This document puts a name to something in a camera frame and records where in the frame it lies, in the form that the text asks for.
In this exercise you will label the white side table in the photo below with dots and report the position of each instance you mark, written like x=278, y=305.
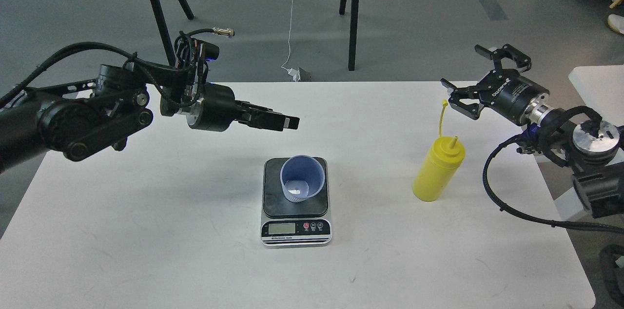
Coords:
x=601, y=88

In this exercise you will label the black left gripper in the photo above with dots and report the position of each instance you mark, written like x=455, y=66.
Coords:
x=217, y=108

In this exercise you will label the white shoe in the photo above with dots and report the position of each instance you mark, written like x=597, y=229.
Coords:
x=616, y=23

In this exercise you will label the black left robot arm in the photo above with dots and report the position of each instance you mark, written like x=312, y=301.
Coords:
x=82, y=118

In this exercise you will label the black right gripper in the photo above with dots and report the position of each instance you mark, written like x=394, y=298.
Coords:
x=505, y=91

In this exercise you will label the white power adapter on floor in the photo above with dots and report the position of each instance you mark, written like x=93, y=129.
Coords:
x=299, y=75

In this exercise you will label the yellow squeeze bottle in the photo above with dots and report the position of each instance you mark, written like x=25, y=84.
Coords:
x=444, y=157

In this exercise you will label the blue plastic cup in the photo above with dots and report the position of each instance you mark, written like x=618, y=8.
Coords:
x=302, y=177

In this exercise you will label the digital kitchen scale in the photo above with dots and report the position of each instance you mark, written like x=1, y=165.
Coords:
x=288, y=224

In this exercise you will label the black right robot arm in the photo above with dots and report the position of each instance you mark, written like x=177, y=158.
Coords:
x=578, y=138

